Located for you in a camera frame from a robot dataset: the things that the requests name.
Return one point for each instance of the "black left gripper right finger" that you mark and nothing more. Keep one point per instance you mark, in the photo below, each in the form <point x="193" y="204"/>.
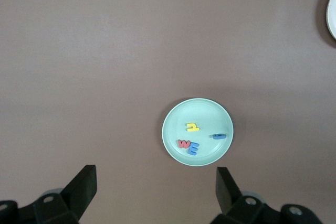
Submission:
<point x="228" y="195"/>

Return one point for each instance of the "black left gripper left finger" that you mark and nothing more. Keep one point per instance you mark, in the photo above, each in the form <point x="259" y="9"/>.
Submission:
<point x="78" y="195"/>

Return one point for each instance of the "blue foam letter m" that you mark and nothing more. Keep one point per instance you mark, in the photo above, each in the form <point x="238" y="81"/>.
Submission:
<point x="193" y="149"/>

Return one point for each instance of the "blue foam letter i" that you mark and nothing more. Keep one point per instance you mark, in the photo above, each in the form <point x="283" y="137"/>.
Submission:
<point x="218" y="136"/>

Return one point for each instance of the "red foam letter w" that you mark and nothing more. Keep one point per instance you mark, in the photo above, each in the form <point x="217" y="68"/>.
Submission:
<point x="183" y="144"/>

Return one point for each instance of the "yellow foam letter h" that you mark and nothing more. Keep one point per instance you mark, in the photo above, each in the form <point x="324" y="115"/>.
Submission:
<point x="193" y="127"/>

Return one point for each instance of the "green plate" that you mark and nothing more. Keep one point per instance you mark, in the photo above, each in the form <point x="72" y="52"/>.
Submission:
<point x="204" y="113"/>

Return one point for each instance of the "cream plate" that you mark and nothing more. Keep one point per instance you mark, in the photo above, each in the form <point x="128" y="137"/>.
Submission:
<point x="332" y="14"/>

